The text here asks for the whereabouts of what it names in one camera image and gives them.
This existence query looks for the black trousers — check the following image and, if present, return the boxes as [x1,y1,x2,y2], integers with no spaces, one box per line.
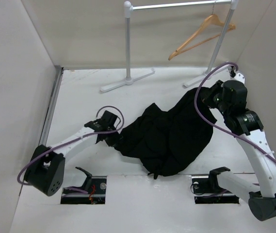
[115,88,217,179]

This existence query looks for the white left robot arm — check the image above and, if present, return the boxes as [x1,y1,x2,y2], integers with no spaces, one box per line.
[17,111,124,197]

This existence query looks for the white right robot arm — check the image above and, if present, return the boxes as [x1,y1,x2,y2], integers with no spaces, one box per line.
[195,80,276,221]

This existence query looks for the wooden clothes hanger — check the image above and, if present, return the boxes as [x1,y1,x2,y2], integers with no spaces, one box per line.
[168,13,225,61]

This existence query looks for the white clothes rack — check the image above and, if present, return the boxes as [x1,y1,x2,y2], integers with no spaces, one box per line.
[99,0,240,93]

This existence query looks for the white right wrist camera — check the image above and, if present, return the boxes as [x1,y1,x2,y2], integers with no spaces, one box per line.
[230,70,245,85]

